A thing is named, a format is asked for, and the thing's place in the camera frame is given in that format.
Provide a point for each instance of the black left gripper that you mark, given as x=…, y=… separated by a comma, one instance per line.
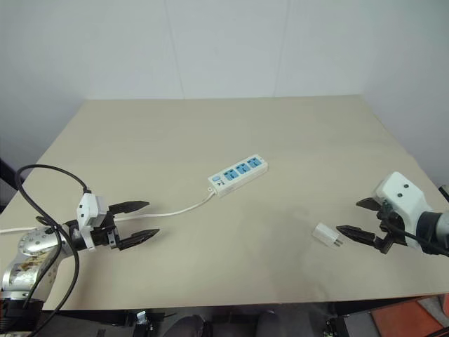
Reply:
x=105, y=234

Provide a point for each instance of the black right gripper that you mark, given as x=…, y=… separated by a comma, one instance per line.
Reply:
x=390, y=231

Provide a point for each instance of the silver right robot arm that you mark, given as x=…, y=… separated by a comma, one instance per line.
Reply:
x=430, y=231

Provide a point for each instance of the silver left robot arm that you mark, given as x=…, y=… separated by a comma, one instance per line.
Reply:
x=31, y=243

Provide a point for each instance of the white plug adapter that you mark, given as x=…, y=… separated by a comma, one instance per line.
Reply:
x=324, y=234

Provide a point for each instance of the white and blue power strip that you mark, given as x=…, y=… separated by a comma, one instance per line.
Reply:
x=238, y=173

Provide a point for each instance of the black object beside table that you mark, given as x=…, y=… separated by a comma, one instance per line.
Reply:
x=445, y=192

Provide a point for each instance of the red orange box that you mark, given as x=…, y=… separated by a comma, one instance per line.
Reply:
x=414, y=316

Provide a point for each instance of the dark rounded shape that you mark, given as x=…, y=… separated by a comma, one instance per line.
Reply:
x=189, y=326

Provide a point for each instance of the dark furniture piece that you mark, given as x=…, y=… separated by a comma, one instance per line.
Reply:
x=7, y=184

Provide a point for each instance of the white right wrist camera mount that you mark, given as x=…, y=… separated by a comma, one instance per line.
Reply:
x=400, y=196

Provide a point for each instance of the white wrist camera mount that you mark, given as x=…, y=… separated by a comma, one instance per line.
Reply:
x=400, y=196
x=87, y=208

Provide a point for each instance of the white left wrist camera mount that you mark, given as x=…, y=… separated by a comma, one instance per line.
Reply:
x=87, y=208

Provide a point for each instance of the silver metal bracket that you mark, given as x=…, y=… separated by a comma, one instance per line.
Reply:
x=141, y=317

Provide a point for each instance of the black table frame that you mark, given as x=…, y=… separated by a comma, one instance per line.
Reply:
x=105, y=316

